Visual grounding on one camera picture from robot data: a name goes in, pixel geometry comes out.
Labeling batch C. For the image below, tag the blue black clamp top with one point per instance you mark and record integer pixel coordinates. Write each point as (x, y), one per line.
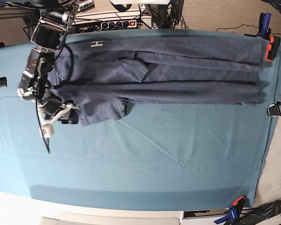
(264, 31)

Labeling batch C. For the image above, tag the orange black clamp top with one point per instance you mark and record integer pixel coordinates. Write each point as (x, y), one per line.
(272, 48)

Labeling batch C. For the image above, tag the blue orange clamp bottom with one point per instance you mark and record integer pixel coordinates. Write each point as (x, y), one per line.
(233, 214)

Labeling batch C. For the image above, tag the blue-grey T-shirt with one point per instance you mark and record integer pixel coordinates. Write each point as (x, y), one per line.
(105, 77)

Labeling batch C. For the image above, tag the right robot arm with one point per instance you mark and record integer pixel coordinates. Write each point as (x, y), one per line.
(49, 35)

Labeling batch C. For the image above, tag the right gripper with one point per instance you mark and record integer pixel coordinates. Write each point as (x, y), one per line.
(50, 108)

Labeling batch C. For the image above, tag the teal table cloth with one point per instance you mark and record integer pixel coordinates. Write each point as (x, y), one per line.
(158, 157)

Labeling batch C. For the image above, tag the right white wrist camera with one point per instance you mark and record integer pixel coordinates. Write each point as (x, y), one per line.
(46, 128)

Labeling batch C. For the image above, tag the white power strip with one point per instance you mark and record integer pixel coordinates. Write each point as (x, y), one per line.
(99, 25)

